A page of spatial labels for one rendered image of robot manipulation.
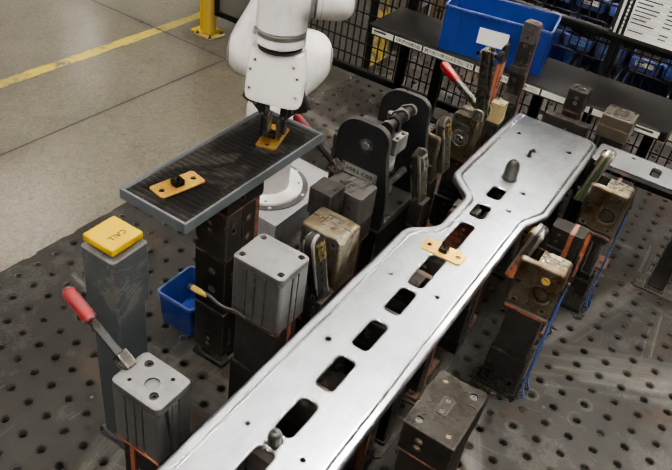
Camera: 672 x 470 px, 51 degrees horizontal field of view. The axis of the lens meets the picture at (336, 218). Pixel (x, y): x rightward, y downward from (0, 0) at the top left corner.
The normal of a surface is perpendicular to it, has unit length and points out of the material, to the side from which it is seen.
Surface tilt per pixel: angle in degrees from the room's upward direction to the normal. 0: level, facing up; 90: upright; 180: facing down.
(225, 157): 0
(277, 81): 90
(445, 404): 0
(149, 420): 90
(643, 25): 90
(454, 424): 0
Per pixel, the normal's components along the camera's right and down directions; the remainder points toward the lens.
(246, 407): 0.12, -0.79
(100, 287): -0.54, 0.45
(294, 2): 0.16, 0.62
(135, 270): 0.83, 0.41
